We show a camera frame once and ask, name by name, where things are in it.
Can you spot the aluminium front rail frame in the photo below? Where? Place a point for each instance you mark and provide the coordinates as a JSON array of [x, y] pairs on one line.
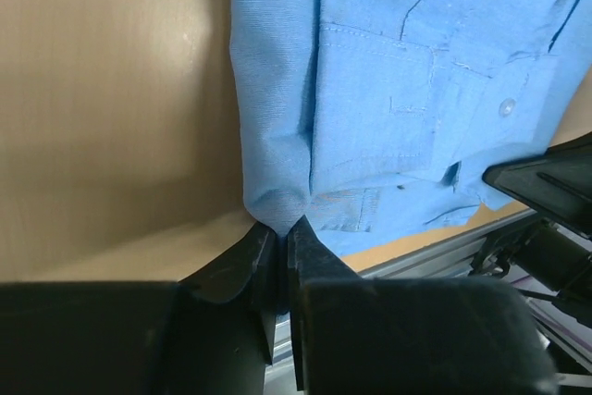
[[567, 336]]

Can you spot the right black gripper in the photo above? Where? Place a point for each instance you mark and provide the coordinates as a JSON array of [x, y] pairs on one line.
[[557, 185]]

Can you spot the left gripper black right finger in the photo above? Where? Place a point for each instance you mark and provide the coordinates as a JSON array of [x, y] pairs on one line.
[[354, 335]]

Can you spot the light blue long sleeve shirt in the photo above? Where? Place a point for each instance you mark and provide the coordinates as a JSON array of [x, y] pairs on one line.
[[376, 119]]

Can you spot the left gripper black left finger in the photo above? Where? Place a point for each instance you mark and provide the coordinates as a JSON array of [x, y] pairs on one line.
[[210, 333]]

